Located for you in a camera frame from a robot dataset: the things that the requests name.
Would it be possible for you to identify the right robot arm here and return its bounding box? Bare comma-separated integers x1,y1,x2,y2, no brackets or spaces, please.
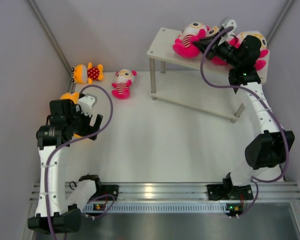
193,34,295,200

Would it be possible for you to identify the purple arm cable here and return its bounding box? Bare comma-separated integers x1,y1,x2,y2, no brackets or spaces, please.
199,26,291,218
44,84,116,240

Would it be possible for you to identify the white two-tier shelf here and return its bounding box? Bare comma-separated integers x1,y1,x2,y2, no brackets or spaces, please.
146,27,270,124

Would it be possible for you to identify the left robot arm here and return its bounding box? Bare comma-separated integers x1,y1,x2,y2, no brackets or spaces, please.
27,95,103,234

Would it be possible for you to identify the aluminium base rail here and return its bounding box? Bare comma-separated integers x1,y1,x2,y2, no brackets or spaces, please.
29,181,300,203

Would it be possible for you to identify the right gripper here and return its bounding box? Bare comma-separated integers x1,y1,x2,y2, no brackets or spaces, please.
193,31,241,68

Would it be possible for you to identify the orange plush polka dress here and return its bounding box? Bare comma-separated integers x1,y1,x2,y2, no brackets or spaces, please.
73,134,82,139

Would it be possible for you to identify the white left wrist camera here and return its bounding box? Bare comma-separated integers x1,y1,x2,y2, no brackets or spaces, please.
77,93,97,117

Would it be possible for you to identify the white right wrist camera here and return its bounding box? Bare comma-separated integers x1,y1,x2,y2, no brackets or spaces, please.
218,17,237,38

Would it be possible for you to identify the aluminium left frame rail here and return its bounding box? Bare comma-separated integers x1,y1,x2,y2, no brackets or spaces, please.
64,81,76,99

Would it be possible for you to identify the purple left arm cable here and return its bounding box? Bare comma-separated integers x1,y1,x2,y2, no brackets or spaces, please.
44,84,116,240

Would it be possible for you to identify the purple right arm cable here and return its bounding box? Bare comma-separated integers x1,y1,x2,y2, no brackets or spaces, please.
199,26,291,218

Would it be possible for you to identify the white slotted cable duct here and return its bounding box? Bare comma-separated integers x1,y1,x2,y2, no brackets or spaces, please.
82,202,230,214

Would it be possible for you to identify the pink panda plush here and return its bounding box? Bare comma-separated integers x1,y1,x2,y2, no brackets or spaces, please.
111,69,137,100
172,22,210,58
205,26,227,66
231,30,270,71

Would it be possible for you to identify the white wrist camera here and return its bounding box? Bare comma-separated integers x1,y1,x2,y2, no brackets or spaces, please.
218,17,237,38
77,93,97,117

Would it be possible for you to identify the orange plush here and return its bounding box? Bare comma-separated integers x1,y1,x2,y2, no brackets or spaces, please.
70,62,104,85
59,91,80,104

